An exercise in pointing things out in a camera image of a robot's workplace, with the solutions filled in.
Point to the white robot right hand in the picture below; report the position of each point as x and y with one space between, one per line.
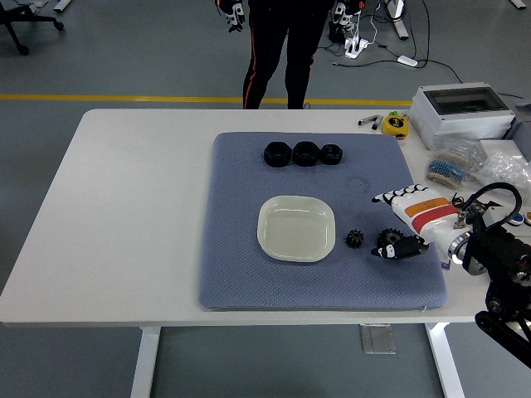
427 215

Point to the grey electrical enclosure box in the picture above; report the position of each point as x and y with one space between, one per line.
456 120

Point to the flat white box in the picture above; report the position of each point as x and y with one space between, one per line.
502 148

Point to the black floor device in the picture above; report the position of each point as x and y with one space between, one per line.
336 32

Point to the black office chair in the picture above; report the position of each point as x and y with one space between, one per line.
16 20

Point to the grey push-button control box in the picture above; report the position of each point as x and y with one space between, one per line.
498 211

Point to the large black hex nut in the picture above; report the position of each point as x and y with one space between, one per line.
306 153
277 154

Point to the black marker pen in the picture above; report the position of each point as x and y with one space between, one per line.
376 123

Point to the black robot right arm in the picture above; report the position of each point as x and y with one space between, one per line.
502 248

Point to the white desk leg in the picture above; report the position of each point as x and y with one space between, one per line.
399 20

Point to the yellow tape measure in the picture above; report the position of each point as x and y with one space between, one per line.
395 124

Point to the white table leg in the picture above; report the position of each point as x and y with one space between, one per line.
145 365
446 365

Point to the metal floor plate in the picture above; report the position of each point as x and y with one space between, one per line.
377 339

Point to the blue-grey textured mat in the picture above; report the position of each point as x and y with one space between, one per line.
232 269

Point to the white power strip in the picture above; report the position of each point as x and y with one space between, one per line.
356 46

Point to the person's left hand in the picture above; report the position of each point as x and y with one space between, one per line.
341 12

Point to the person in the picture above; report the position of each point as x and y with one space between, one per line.
265 49

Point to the bag of blue resistors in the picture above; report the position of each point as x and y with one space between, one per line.
448 168

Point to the grey case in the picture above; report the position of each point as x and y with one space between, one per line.
520 122

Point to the bag of white parts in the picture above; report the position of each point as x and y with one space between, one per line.
504 170

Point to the large black gear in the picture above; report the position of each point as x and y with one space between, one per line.
389 237

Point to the person's right hand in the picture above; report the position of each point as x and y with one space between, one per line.
236 16

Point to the small black hex nut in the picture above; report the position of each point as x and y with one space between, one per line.
332 154

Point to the white power adapter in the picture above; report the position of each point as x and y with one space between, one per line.
407 60

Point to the small black gear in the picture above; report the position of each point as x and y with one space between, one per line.
355 239

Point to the white square dish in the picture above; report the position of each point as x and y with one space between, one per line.
290 232

